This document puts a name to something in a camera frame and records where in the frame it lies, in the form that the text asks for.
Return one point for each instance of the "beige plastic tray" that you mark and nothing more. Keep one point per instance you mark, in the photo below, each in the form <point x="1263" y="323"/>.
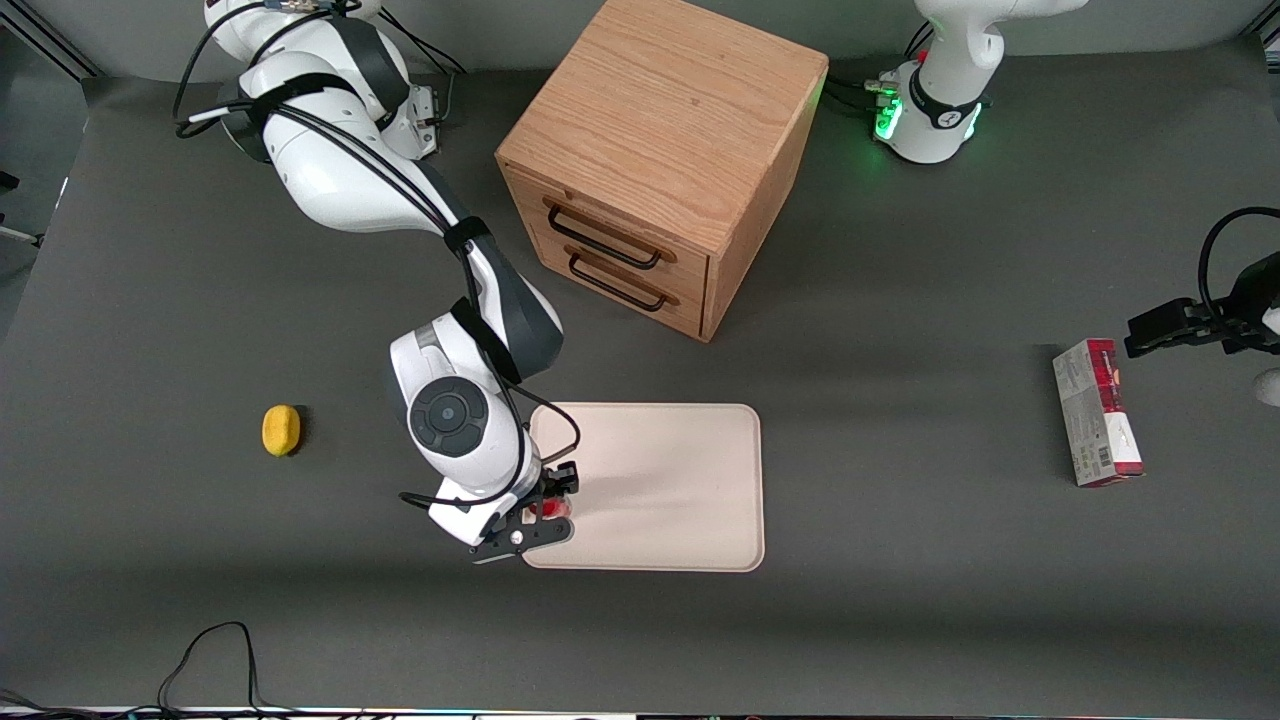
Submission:
<point x="660" y="480"/>

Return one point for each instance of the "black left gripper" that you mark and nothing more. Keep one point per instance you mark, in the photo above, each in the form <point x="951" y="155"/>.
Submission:
<point x="1240" y="310"/>

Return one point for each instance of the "yellow lemon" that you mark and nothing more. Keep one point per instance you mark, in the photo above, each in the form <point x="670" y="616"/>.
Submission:
<point x="281" y="430"/>

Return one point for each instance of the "grey and red carton box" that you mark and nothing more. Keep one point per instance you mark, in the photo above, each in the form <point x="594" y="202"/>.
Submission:
<point x="1095" y="420"/>

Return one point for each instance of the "red coke bottle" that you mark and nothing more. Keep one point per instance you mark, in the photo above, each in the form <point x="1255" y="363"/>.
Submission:
<point x="556" y="508"/>

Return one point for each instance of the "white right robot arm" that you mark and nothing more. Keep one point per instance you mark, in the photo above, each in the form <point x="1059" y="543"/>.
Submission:
<point x="350" y="170"/>

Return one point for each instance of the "black aluminium frame rail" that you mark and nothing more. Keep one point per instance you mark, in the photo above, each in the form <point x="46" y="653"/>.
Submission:
<point x="50" y="45"/>

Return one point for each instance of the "wooden drawer cabinet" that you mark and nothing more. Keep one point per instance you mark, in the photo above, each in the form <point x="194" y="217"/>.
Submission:
<point x="660" y="100"/>

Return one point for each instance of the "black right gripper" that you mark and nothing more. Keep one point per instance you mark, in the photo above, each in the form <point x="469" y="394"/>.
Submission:
<point x="556" y="487"/>

